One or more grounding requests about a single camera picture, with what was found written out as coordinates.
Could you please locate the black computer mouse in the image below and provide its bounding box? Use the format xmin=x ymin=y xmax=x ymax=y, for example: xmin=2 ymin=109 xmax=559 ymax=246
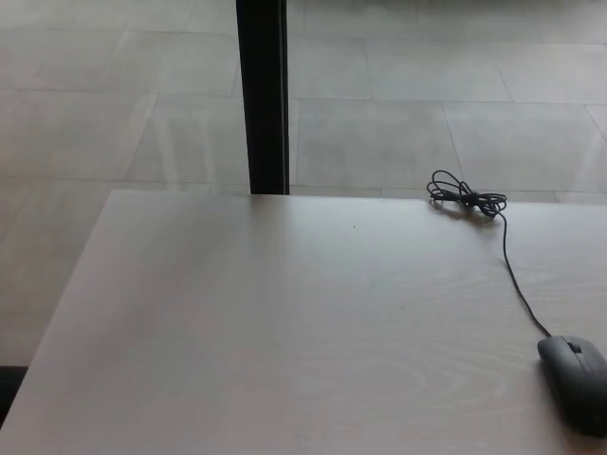
xmin=536 ymin=335 xmax=607 ymax=438

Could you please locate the black vertical window post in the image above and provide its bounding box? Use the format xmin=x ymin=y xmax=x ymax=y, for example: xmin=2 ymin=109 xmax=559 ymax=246
xmin=235 ymin=0 xmax=291 ymax=196

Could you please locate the black mouse cable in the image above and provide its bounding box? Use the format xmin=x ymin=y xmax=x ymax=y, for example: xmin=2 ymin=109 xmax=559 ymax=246
xmin=427 ymin=170 xmax=553 ymax=338

